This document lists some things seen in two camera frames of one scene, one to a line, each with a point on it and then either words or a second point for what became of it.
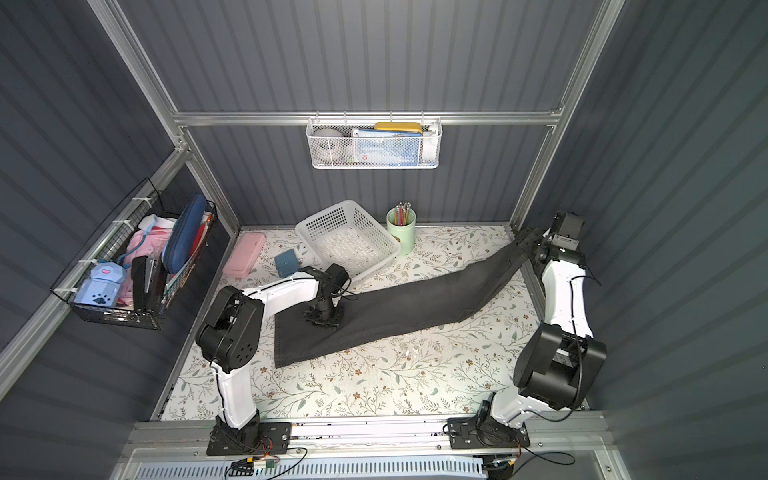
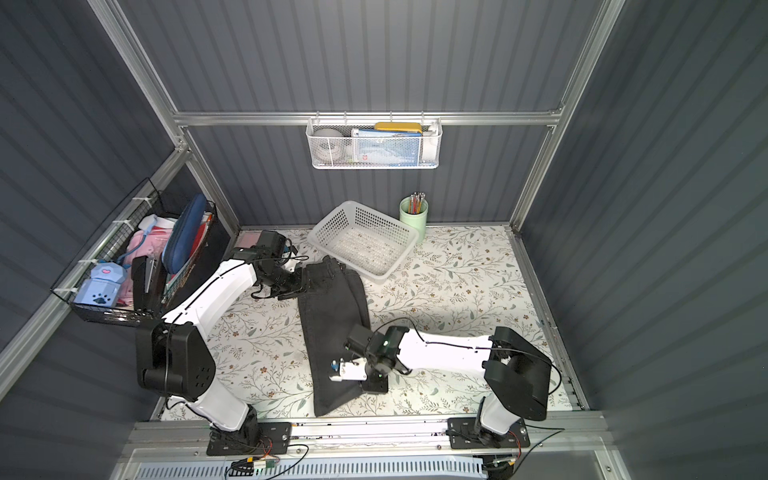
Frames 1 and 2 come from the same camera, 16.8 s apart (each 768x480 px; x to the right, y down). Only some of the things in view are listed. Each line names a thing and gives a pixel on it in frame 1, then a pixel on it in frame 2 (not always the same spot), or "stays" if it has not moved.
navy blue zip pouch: x=184 y=235 stays
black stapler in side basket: x=144 y=271 stays
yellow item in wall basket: x=415 y=127 stays
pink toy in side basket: x=141 y=244 stays
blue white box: x=386 y=148 stays
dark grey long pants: x=452 y=295 to x=334 y=305
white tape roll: x=328 y=147 stays
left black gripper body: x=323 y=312 to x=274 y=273
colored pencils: x=401 y=213 to x=415 y=203
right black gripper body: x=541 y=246 to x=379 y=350
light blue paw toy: x=102 y=288 stays
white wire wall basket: x=374 y=143 stays
